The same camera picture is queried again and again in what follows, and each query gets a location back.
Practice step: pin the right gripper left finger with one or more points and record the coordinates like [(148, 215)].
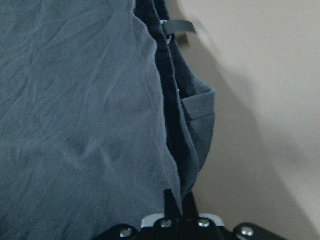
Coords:
[(171, 210)]

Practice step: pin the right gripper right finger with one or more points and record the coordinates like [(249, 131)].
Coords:
[(189, 207)]

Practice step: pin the black t-shirt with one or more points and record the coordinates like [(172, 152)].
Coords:
[(99, 115)]

